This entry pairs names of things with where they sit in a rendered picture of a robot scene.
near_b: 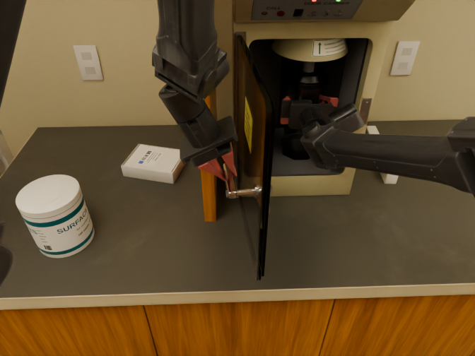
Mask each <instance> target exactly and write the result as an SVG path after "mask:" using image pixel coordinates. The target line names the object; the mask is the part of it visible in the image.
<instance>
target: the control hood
mask: <svg viewBox="0 0 475 356"><path fill-rule="evenodd" d="M253 1H254V0H233V18H234V21H235V22H236V23H258V22H322V21H386V20H399V19H400V18H401V17H402V16H403V15H404V14H405V12H406V11H407V10H408V9H409V8H410V6H411V5H412V4H413V3H414V2H415V0H363V2H362V4H361V5H360V6H359V8H358V10H357V11H356V13H355V15H354V16H353V18H352V19H338V20H251V18H252V7H253Z"/></svg>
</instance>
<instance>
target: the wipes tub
mask: <svg viewBox="0 0 475 356"><path fill-rule="evenodd" d="M16 205H17V207H18V209H19V211H20V214H21V215H22V217H23V219H24V221H25V224H26V225H27V227H28V229H29V231H30V233H31V235H32V236H33V239H34V240H35V243H36V245H37V247H38V248H39V250H40V251H41V252H42V253H43V254H44V255H45V256H48V257H51V258H64V257H67V256H72V255H74V254H77V253H78V252H80V251H81V250H83V249H85V248H86V247H87V246H88V245H89V244H90V242H91V241H92V239H93V236H94V233H95V230H94V227H93V223H92V220H91V218H90V214H89V212H88V208H87V205H86V202H85V200H84V197H83V194H82V191H81V188H80V186H79V183H78V181H77V180H76V179H74V178H73V177H70V176H68V175H63V174H55V175H50V176H46V177H42V178H39V179H36V180H35V181H33V182H31V183H29V184H27V185H26V186H24V187H23V188H22V189H21V190H20V191H19V193H18V195H17V197H16Z"/></svg>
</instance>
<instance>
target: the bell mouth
mask: <svg viewBox="0 0 475 356"><path fill-rule="evenodd" d="M271 48H272V49H273V50H274V51H275V53H277V54H278V55H281V56H283V57H285V58H288V59H293V60H297V61H308V62H323V61H333V60H336V59H340V58H342V57H343V56H345V55H346V54H347V53H348V47H347V44H346V39H345V38H320V39H274V41H273V43H272V45H271Z"/></svg>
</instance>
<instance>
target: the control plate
mask: <svg viewBox="0 0 475 356"><path fill-rule="evenodd" d="M362 2H363V0H341V1H336V0H317V1H315V2H312V1H311V0H254V1H253V7H252V18H251V20H338V19H352V18H353V16H354V15H355V13H356V11H357V10H358V8H359V6H360V5H361V4H362ZM295 9H304V11H303V14H302V16H301V17H293V14H294V11H295ZM264 11H266V12H267V14H266V15H262V12H264ZM279 11H284V12H285V14H284V16H278V15H277V12H279ZM312 11H316V14H315V15H313V14H312ZM325 11H329V13H328V15H326V14H325V13H324V12H325ZM338 11H342V13H341V15H339V14H338V13H337V12H338Z"/></svg>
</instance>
